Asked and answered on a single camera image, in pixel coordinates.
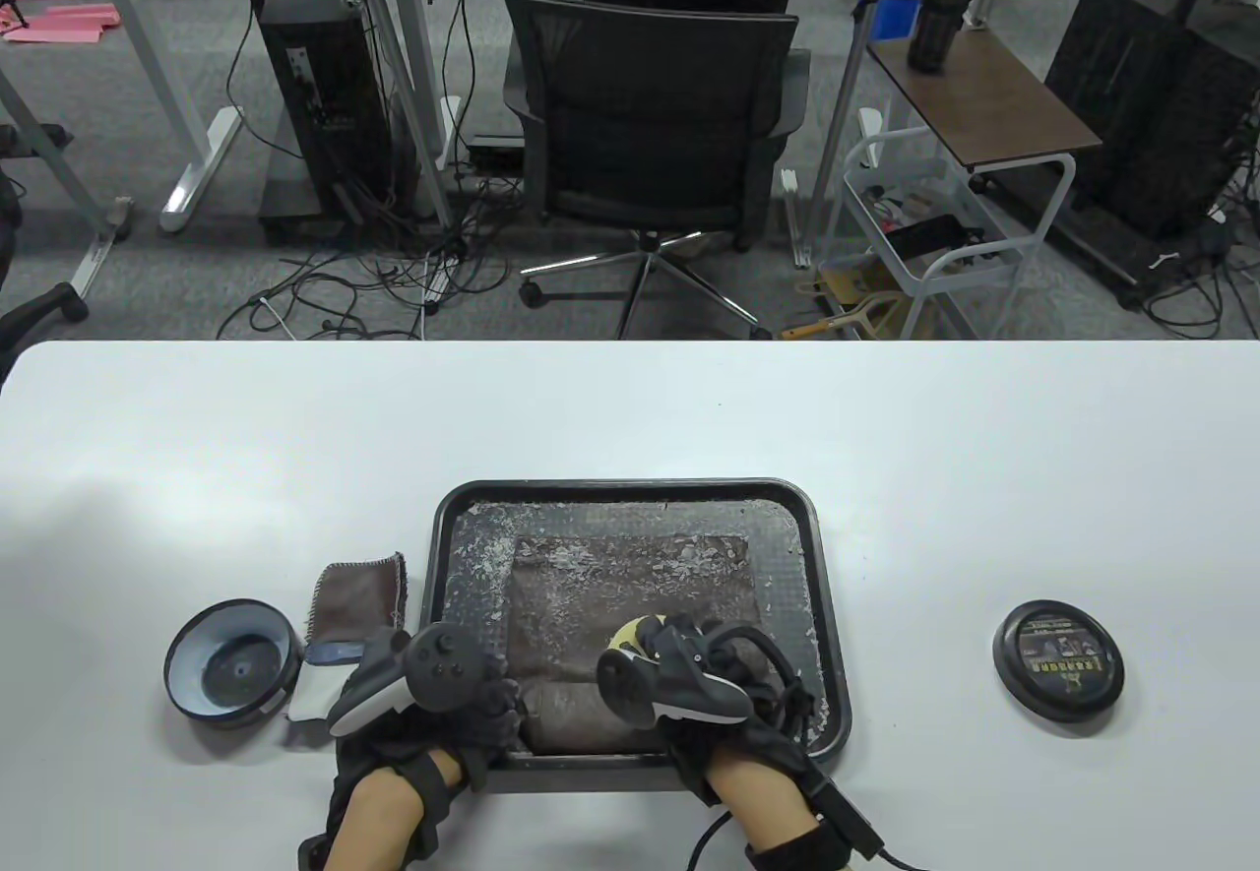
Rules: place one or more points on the person's right hand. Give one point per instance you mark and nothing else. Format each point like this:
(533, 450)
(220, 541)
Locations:
(768, 733)

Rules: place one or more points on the person's left hand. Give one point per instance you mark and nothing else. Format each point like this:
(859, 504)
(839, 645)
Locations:
(443, 733)

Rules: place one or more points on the black round hand tracker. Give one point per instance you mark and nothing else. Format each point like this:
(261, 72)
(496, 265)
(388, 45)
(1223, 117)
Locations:
(443, 669)
(650, 689)

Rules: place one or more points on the brown microfibre cloth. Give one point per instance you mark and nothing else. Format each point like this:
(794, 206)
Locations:
(359, 595)

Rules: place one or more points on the yellow round sponge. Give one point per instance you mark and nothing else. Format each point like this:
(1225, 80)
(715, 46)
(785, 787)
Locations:
(625, 637)

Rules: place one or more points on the black plastic tray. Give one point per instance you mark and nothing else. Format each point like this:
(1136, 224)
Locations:
(787, 556)

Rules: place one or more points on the brown leather bag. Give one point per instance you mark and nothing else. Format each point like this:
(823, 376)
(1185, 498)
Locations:
(630, 586)

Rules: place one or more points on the black leather care cream jar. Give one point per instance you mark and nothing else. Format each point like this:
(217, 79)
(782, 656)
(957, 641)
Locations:
(231, 664)

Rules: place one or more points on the black round jar lid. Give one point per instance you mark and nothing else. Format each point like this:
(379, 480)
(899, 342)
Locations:
(1058, 659)

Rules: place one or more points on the person's right forearm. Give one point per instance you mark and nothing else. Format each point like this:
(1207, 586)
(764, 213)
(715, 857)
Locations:
(768, 802)

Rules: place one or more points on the person's left forearm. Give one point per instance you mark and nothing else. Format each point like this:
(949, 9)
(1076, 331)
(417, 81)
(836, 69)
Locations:
(369, 827)

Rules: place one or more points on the white power strip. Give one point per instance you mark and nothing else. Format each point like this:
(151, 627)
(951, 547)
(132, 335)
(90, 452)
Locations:
(438, 280)

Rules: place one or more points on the cardboard box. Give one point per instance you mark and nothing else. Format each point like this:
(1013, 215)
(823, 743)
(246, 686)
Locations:
(886, 290)

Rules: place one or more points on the white metal trolley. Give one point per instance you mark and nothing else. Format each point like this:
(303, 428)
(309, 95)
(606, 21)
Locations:
(945, 271)

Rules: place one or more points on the flat black device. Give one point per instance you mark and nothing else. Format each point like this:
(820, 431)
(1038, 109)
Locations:
(930, 236)

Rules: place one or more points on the black power adapter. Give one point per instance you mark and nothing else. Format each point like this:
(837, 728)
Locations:
(490, 153)

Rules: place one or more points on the black computer tower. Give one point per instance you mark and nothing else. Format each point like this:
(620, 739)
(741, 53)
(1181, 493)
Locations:
(325, 93)

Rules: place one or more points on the black mesh office chair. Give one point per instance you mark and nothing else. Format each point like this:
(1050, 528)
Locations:
(650, 84)

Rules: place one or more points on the brown wooden trolley top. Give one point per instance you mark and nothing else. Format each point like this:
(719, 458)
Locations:
(984, 93)

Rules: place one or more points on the white desk leg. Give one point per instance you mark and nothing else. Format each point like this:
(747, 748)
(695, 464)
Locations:
(59, 172)

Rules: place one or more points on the blue box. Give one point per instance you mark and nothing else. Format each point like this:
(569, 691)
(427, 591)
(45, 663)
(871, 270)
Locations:
(896, 17)

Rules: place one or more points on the black water bottle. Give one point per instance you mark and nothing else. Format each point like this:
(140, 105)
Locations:
(935, 25)

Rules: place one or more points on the black equipment case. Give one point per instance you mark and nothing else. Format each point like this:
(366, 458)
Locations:
(1152, 103)

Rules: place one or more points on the dark desk with white legs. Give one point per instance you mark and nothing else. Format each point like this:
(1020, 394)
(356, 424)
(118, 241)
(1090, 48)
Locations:
(148, 54)

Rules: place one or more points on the pink sheets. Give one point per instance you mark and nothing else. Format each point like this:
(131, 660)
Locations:
(59, 25)

